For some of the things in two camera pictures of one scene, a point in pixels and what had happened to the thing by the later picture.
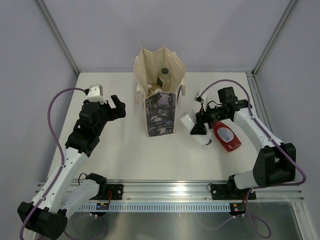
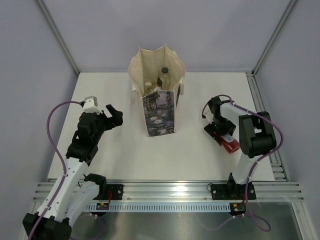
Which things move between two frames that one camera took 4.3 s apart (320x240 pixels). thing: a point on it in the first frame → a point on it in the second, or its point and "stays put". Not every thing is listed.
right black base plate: (230, 192) stays put
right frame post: (291, 5) stays put
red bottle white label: (227, 138) stays put
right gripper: (199, 128) → (230, 127)
